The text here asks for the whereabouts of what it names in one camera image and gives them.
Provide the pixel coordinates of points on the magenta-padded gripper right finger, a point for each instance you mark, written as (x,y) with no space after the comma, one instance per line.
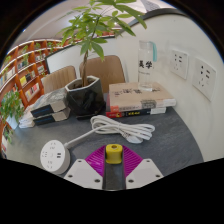
(146,172)

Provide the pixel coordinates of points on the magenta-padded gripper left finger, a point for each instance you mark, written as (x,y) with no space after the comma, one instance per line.
(80,173)

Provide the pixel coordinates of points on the yellow charger block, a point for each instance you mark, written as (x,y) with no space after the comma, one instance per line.
(113,155)

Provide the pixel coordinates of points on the black book with yellow print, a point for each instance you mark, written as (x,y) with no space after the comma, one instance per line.
(133,113)

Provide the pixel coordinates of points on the thick book with dark spine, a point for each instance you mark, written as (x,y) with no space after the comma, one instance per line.
(53,117)

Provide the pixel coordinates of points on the plain white book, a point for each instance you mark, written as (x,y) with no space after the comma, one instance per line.
(26,125)

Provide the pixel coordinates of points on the tall plant in black pot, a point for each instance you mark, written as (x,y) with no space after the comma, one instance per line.
(85,98)

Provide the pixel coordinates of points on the beige book with red spine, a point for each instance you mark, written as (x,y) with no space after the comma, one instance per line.
(133,96)

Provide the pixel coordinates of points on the leafy plant in white pot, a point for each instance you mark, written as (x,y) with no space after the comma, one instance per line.
(11,106)

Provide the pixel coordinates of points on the tan upholstered chair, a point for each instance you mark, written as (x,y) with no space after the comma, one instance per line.
(60,78)
(106,71)

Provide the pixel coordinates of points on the tall orange wooden shelf unit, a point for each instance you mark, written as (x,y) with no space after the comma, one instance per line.
(28,73)

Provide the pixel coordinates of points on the white wall socket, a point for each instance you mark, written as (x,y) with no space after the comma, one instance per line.
(204,78)
(179,63)

